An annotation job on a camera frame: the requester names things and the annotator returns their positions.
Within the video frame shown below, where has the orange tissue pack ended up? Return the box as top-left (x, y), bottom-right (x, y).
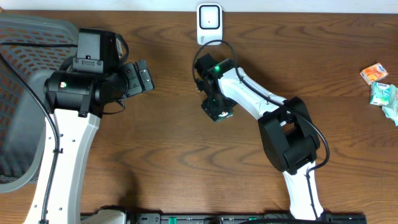
top-left (360, 63), bottom-right (389, 85)

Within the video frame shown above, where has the grey plastic shopping basket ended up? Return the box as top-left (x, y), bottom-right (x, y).
top-left (1, 14), bottom-right (78, 193)

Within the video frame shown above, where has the dark green small box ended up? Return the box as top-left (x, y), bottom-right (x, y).
top-left (216, 109), bottom-right (234, 123)

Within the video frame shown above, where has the green wet wipes pack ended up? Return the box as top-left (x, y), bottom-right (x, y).
top-left (382, 85), bottom-right (398, 126)

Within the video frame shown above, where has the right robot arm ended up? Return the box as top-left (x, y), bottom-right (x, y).
top-left (193, 54), bottom-right (323, 220)

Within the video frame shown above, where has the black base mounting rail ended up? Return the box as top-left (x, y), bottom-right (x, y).
top-left (80, 212), bottom-right (368, 224)

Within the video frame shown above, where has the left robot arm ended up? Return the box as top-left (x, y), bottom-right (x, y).
top-left (25, 28), bottom-right (154, 224)

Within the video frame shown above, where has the green tissue pack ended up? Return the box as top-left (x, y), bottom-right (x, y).
top-left (369, 82), bottom-right (390, 106)

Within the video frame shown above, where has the white barcode scanner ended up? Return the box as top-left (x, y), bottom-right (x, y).
top-left (197, 3), bottom-right (223, 45)

